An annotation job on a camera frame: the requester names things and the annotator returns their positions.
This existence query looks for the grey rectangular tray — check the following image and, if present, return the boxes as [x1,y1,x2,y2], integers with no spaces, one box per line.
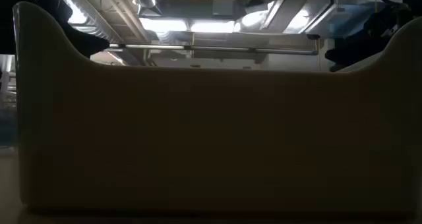
[12,1,422,218]

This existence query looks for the grey metal pipe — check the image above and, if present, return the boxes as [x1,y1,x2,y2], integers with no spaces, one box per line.
[107,43,319,56]

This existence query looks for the bright ceiling light panel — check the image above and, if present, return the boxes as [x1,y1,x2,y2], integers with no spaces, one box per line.
[139,17,235,34]

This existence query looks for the silver box air duct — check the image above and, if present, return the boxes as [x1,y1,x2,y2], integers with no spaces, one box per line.
[283,0,404,39]

